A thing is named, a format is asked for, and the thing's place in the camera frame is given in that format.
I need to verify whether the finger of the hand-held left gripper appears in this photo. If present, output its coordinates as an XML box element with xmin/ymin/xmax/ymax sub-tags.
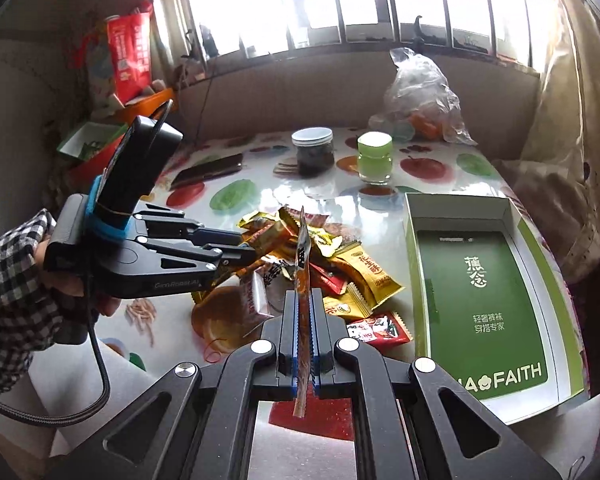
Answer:
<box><xmin>132</xmin><ymin>204</ymin><xmax>247</xmax><ymax>247</ymax></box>
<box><xmin>135</xmin><ymin>234</ymin><xmax>259</xmax><ymax>281</ymax></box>

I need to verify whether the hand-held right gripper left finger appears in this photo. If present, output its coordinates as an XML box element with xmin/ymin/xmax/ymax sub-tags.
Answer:
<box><xmin>45</xmin><ymin>287</ymin><xmax>301</xmax><ymax>480</ymax></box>

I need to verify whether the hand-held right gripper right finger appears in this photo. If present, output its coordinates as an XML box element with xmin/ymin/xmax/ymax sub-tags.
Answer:
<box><xmin>310</xmin><ymin>287</ymin><xmax>563</xmax><ymax>480</ymax></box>

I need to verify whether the thin orange snack packet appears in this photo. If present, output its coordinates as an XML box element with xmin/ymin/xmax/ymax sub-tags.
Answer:
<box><xmin>290</xmin><ymin>206</ymin><xmax>314</xmax><ymax>418</ymax></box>

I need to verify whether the pile of assorted snack packets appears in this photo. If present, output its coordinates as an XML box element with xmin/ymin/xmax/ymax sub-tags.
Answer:
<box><xmin>236</xmin><ymin>205</ymin><xmax>412</xmax><ymax>347</ymax></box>

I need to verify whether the green cardboard box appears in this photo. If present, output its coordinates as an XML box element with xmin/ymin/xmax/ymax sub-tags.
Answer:
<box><xmin>403</xmin><ymin>191</ymin><xmax>592</xmax><ymax>419</ymax></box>

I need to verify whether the person's left forearm checked sleeve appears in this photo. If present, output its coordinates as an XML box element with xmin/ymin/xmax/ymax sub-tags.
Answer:
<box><xmin>0</xmin><ymin>209</ymin><xmax>63</xmax><ymax>403</ymax></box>

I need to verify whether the person's left hand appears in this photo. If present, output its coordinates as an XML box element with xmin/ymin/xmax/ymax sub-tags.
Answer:
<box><xmin>86</xmin><ymin>291</ymin><xmax>125</xmax><ymax>318</ymax></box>

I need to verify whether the black smartphone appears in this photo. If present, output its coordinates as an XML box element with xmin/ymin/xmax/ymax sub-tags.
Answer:
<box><xmin>169</xmin><ymin>153</ymin><xmax>245</xmax><ymax>191</ymax></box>

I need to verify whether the fruit print tablecloth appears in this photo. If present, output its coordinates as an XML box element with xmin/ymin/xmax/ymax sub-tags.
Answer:
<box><xmin>94</xmin><ymin>127</ymin><xmax>592</xmax><ymax>480</ymax></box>

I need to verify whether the red box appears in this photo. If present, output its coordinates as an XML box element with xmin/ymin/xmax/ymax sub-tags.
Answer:
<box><xmin>69</xmin><ymin>136</ymin><xmax>132</xmax><ymax>187</ymax></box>

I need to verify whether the clear jar white lid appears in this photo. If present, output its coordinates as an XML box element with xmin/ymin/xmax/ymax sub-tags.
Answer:
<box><xmin>290</xmin><ymin>127</ymin><xmax>336</xmax><ymax>179</ymax></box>

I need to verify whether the orange box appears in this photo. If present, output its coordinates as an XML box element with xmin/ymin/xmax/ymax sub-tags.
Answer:
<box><xmin>107</xmin><ymin>87</ymin><xmax>177</xmax><ymax>127</ymax></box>

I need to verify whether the green glass jar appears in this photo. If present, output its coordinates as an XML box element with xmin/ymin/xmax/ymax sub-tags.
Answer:
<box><xmin>356</xmin><ymin>131</ymin><xmax>394</xmax><ymax>185</ymax></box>

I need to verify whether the red paper bag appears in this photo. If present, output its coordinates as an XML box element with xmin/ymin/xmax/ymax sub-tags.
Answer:
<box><xmin>104</xmin><ymin>6</ymin><xmax>154</xmax><ymax>107</ymax></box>

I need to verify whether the clear plastic bag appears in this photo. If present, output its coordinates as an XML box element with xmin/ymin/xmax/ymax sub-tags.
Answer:
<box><xmin>368</xmin><ymin>47</ymin><xmax>479</xmax><ymax>147</ymax></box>

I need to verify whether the window grille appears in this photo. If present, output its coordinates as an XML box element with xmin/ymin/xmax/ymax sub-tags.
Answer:
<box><xmin>149</xmin><ymin>0</ymin><xmax>547</xmax><ymax>69</ymax></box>

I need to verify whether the beige curtain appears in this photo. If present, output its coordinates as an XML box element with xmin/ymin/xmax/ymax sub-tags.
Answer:
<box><xmin>490</xmin><ymin>0</ymin><xmax>600</xmax><ymax>287</ymax></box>

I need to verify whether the black braided cable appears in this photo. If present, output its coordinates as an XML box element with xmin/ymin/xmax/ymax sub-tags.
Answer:
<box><xmin>0</xmin><ymin>270</ymin><xmax>112</xmax><ymax>418</ymax></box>

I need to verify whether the thin black wire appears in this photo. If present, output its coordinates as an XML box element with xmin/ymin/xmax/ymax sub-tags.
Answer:
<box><xmin>194</xmin><ymin>35</ymin><xmax>217</xmax><ymax>147</ymax></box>

